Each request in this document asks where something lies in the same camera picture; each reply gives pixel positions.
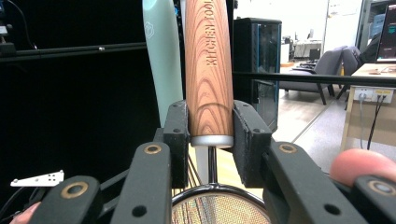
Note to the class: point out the black frame bar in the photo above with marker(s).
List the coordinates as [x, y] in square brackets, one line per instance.
[311, 78]
[62, 53]

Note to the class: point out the dark monitor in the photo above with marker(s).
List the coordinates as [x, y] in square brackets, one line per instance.
[387, 34]

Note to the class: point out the grey armchair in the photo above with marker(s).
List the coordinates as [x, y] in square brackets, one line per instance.
[320, 67]
[351, 60]

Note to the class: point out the white power strip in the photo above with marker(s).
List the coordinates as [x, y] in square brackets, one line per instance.
[373, 95]

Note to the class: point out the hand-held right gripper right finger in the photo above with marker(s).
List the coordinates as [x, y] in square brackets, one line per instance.
[250, 146]

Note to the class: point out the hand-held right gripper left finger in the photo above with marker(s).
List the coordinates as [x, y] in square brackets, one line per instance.
[178, 140]

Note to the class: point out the black cabinet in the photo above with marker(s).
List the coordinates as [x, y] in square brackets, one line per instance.
[257, 62]

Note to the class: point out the light wooden desk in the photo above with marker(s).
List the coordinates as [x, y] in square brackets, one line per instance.
[358, 124]

